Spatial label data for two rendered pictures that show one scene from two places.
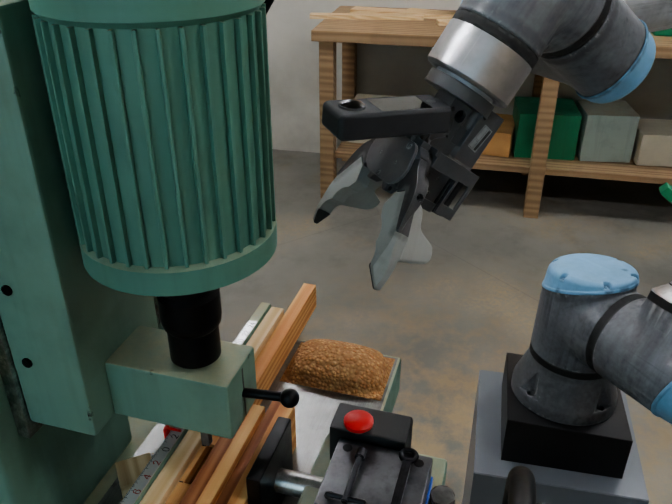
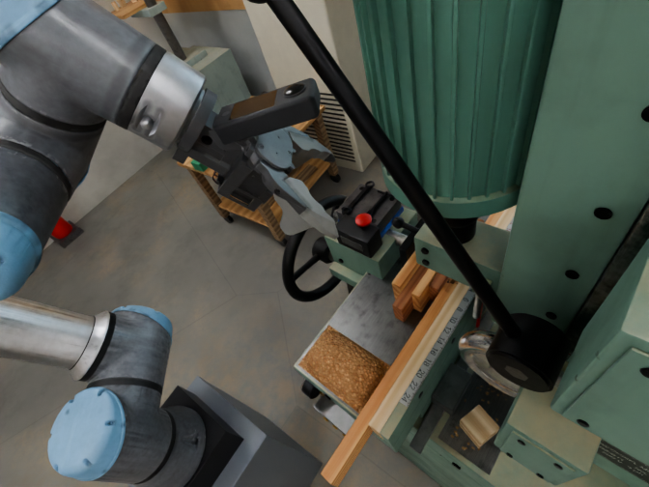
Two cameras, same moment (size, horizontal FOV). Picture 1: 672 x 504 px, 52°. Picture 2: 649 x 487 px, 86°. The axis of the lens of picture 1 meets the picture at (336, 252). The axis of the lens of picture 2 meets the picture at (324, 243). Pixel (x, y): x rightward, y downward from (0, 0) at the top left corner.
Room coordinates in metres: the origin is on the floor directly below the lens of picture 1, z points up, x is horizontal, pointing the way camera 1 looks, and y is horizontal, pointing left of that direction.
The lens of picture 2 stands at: (0.89, 0.19, 1.49)
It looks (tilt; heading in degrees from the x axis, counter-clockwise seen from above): 49 degrees down; 221
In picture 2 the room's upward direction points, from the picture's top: 23 degrees counter-clockwise
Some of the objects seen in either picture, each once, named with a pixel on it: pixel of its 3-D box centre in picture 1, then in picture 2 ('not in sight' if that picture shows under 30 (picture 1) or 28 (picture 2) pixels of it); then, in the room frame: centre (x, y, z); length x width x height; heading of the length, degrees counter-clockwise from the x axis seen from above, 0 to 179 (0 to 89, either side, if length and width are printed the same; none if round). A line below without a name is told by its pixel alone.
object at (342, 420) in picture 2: not in sight; (344, 412); (0.77, -0.07, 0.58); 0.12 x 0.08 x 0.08; 74
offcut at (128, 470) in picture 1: (137, 480); not in sight; (0.62, 0.25, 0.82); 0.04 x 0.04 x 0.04; 25
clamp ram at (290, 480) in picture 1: (298, 484); (403, 241); (0.50, 0.04, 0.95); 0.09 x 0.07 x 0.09; 164
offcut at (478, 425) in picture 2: not in sight; (478, 426); (0.75, 0.22, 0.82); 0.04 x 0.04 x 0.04; 54
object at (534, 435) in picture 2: not in sight; (548, 420); (0.76, 0.28, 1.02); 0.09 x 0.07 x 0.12; 164
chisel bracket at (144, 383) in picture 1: (184, 384); (467, 256); (0.57, 0.16, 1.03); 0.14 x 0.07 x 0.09; 74
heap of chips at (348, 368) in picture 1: (338, 359); (341, 361); (0.74, 0.00, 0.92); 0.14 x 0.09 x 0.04; 74
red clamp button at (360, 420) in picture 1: (358, 421); (363, 219); (0.52, -0.02, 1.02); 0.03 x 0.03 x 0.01
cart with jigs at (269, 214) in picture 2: not in sight; (264, 164); (-0.36, -1.07, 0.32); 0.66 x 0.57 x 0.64; 168
